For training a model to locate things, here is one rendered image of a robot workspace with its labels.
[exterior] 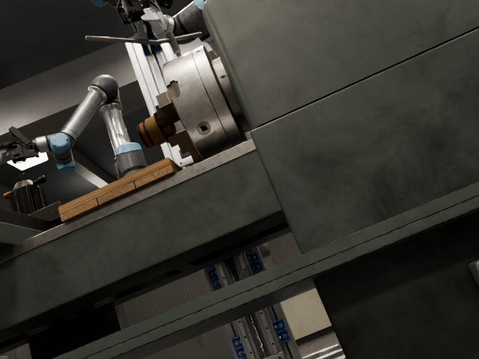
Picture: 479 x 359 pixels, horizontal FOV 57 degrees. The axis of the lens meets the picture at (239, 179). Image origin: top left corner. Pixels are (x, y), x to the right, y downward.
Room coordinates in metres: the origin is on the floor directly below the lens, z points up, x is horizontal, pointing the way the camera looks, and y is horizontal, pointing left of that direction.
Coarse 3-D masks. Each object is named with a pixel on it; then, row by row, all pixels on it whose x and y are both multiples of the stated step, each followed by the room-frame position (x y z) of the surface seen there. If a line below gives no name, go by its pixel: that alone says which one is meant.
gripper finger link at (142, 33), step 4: (140, 24) 1.04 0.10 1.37; (144, 24) 1.05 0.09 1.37; (148, 24) 1.05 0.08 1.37; (140, 28) 1.05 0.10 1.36; (144, 28) 1.06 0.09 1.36; (148, 28) 1.05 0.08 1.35; (140, 32) 1.05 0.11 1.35; (144, 32) 1.06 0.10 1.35; (148, 32) 1.06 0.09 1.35; (136, 36) 1.05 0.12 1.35; (140, 36) 1.06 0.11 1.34; (144, 36) 1.07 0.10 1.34; (148, 36) 1.07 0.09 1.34; (152, 36) 1.07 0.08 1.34; (148, 44) 1.08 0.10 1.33; (152, 44) 1.08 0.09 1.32; (152, 48) 1.09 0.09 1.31; (152, 52) 1.09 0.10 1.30
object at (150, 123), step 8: (152, 120) 1.09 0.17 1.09; (144, 128) 1.10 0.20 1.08; (152, 128) 1.09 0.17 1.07; (168, 128) 1.11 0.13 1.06; (144, 136) 1.10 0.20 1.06; (152, 136) 1.10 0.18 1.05; (160, 136) 1.11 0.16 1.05; (168, 136) 1.13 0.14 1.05; (144, 144) 1.12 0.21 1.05; (152, 144) 1.13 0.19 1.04; (160, 144) 1.14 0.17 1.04
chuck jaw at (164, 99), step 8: (168, 88) 0.97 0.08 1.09; (176, 88) 0.97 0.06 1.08; (160, 96) 0.99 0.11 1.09; (168, 96) 0.99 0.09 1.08; (176, 96) 0.97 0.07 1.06; (160, 104) 0.99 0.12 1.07; (168, 104) 0.99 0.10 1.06; (160, 112) 1.04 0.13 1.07; (168, 112) 1.03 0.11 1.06; (176, 112) 1.04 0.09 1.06; (160, 120) 1.07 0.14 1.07; (168, 120) 1.07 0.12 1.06; (176, 120) 1.09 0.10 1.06; (160, 128) 1.09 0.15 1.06
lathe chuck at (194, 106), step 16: (176, 64) 0.98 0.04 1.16; (192, 64) 0.96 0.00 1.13; (176, 80) 0.96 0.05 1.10; (192, 80) 0.96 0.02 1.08; (192, 96) 0.96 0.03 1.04; (208, 96) 0.97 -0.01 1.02; (192, 112) 0.98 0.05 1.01; (208, 112) 0.98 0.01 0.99; (192, 128) 1.00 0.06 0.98; (208, 144) 1.05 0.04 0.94; (224, 144) 1.06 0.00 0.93
